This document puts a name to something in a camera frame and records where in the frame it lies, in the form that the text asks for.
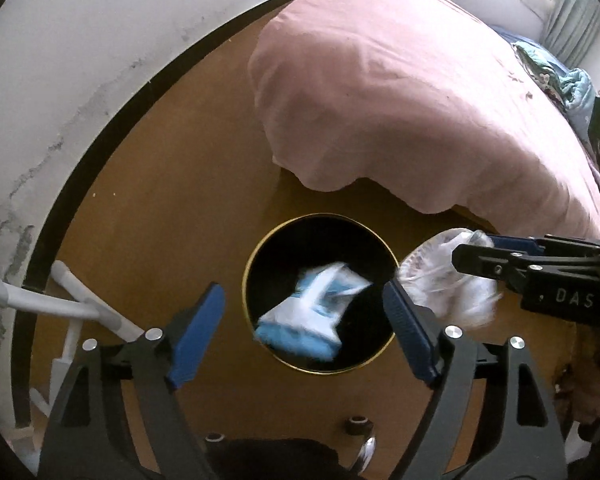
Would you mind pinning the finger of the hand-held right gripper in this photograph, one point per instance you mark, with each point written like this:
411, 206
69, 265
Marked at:
517, 243
485, 260

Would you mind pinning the white plastic bag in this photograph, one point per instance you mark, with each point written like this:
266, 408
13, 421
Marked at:
430, 275

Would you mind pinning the pink bed blanket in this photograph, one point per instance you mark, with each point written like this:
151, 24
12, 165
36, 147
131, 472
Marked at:
405, 85

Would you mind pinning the white metal rack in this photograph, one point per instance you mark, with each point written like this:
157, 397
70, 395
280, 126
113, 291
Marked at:
80, 305

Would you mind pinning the blue and white packet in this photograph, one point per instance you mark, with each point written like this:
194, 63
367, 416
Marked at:
310, 320

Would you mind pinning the black bin with gold rim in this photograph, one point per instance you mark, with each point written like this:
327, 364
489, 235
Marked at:
280, 260

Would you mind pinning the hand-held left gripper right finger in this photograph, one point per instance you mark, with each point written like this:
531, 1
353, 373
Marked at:
410, 330

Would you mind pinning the person's right hand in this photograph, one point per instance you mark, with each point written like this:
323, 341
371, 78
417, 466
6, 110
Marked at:
587, 385

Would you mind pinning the grey curtain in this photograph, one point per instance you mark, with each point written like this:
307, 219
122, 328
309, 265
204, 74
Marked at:
572, 20

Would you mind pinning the blue green patterned blanket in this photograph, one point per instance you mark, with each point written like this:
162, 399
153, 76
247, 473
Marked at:
575, 90

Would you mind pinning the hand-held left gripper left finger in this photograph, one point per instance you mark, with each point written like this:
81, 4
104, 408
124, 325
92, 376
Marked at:
200, 335

